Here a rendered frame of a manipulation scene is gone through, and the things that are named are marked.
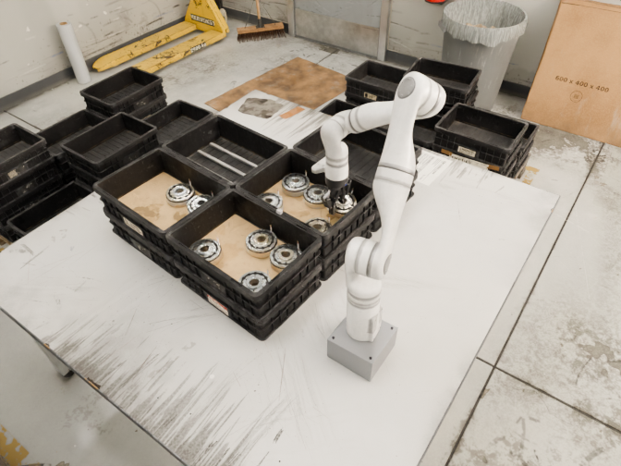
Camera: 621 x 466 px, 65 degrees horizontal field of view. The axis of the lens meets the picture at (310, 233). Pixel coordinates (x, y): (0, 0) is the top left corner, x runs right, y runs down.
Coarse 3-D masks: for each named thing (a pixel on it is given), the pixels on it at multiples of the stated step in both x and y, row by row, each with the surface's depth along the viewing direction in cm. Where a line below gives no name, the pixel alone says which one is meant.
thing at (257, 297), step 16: (240, 192) 164; (208, 208) 159; (176, 240) 148; (320, 240) 147; (192, 256) 144; (304, 256) 143; (224, 272) 139; (288, 272) 140; (240, 288) 135; (272, 288) 136
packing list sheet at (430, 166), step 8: (424, 152) 218; (424, 160) 213; (432, 160) 213; (440, 160) 213; (448, 160) 212; (416, 168) 209; (424, 168) 209; (432, 168) 209; (440, 168) 209; (424, 176) 205; (432, 176) 205
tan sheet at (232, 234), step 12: (216, 228) 166; (228, 228) 166; (240, 228) 166; (252, 228) 166; (216, 240) 162; (228, 240) 162; (240, 240) 162; (228, 252) 158; (240, 252) 158; (216, 264) 154; (228, 264) 154; (240, 264) 154; (252, 264) 154; (264, 264) 154
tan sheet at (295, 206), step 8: (280, 184) 183; (312, 184) 182; (264, 192) 180; (280, 192) 179; (288, 200) 176; (296, 200) 176; (288, 208) 173; (296, 208) 173; (304, 208) 173; (296, 216) 170; (304, 216) 170; (312, 216) 170; (320, 216) 170; (328, 216) 169
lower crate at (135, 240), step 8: (112, 216) 173; (112, 224) 179; (120, 224) 171; (120, 232) 181; (128, 232) 171; (128, 240) 178; (136, 240) 173; (144, 240) 165; (136, 248) 177; (144, 248) 171; (152, 248) 163; (152, 256) 171; (160, 256) 167; (168, 256) 159; (160, 264) 170; (168, 264) 164; (168, 272) 168; (176, 272) 166
